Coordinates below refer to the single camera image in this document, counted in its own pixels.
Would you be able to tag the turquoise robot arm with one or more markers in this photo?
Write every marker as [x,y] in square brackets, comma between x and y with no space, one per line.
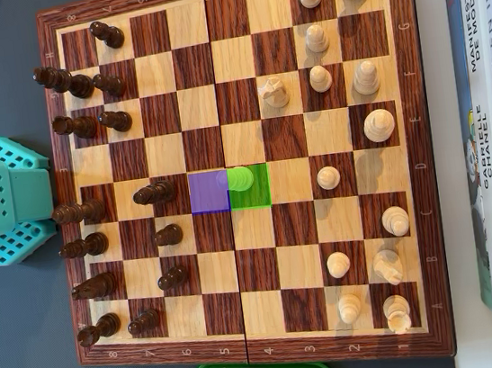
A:
[25,195]

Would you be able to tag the dark brown chess bishop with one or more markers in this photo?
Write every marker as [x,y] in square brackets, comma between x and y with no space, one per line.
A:
[91,245]
[156,192]

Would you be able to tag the cream white chess knight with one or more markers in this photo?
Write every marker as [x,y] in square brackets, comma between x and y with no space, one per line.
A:
[274,92]
[387,266]

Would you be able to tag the cream white chess king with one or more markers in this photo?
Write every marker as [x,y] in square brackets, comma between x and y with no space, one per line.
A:
[379,125]

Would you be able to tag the cream white chess bishop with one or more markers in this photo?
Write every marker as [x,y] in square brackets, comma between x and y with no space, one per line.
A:
[395,220]
[366,78]

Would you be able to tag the dark brown chess queen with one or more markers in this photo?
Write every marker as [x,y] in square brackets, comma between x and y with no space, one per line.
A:
[86,210]

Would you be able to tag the dark brown chess rook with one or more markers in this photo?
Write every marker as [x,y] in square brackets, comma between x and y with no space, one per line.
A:
[79,126]
[103,326]

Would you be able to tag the dark brown chess knight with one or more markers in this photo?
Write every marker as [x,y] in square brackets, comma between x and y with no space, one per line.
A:
[100,285]

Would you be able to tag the wooden chessboard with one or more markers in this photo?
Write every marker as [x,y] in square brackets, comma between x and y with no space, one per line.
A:
[260,259]

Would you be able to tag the blue illustrated book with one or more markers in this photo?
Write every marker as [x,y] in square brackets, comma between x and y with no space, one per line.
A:
[460,74]

